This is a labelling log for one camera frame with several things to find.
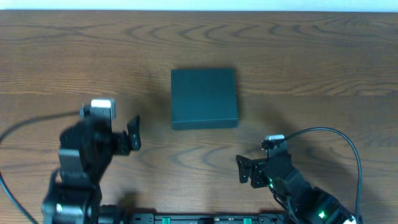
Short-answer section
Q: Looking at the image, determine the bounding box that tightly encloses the black gift box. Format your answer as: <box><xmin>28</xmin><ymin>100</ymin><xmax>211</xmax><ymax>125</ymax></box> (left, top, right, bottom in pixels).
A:
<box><xmin>170</xmin><ymin>68</ymin><xmax>239</xmax><ymax>130</ymax></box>

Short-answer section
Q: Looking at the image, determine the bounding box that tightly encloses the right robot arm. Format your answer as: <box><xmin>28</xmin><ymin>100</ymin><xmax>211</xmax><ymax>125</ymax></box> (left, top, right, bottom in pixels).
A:
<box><xmin>236</xmin><ymin>149</ymin><xmax>358</xmax><ymax>223</ymax></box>

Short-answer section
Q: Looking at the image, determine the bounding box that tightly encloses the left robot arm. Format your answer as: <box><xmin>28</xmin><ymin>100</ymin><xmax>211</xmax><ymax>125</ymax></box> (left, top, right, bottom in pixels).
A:
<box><xmin>42</xmin><ymin>105</ymin><xmax>141</xmax><ymax>223</ymax></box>

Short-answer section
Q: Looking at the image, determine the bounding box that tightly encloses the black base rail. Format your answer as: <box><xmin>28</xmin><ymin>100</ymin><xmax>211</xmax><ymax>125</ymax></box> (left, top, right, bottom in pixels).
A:
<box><xmin>99</xmin><ymin>212</ymin><xmax>293</xmax><ymax>224</ymax></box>

